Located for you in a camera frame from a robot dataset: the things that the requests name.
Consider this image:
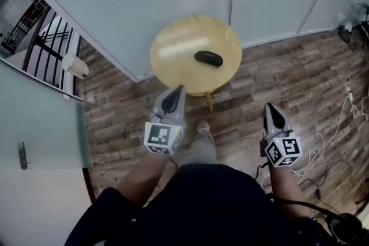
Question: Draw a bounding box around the white air conditioner unit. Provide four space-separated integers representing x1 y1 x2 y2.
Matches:
62 52 90 79

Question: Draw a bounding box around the person's light shoe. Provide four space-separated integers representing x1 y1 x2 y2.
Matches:
197 120 212 135

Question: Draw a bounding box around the black glasses case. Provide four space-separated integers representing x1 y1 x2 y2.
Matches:
193 50 224 69

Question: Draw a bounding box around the person's grey trouser leg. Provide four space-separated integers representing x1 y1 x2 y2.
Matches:
175 131 218 168

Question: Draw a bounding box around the person's left forearm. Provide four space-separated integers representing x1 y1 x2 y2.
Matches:
114 150 171 209

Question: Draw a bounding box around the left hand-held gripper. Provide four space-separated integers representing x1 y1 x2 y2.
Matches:
144 85 186 157

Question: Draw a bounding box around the metal door handle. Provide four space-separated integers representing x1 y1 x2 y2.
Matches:
17 141 29 171

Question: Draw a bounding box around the black metal railing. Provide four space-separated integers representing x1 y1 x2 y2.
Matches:
0 0 84 96

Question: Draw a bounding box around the white cable with adapter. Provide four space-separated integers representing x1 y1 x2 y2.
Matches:
344 75 369 122

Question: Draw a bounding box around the black device with strap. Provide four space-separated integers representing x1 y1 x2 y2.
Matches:
325 211 365 246

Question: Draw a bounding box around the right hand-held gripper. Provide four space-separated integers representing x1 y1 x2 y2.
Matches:
263 103 303 168

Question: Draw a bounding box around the black cable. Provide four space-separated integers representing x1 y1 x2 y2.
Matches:
291 177 347 217

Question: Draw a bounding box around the round wooden table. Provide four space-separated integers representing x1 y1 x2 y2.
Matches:
149 14 243 112

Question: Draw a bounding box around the person's dark shirt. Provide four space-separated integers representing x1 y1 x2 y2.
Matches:
63 163 329 246

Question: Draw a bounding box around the person's right forearm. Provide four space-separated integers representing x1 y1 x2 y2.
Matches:
268 162 312 220

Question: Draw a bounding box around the dark equipment pile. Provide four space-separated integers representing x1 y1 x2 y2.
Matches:
337 2 369 50

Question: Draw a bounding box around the long white cable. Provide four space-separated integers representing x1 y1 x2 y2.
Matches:
261 112 360 190

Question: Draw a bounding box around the frosted glass door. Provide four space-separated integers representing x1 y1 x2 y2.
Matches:
0 59 94 171

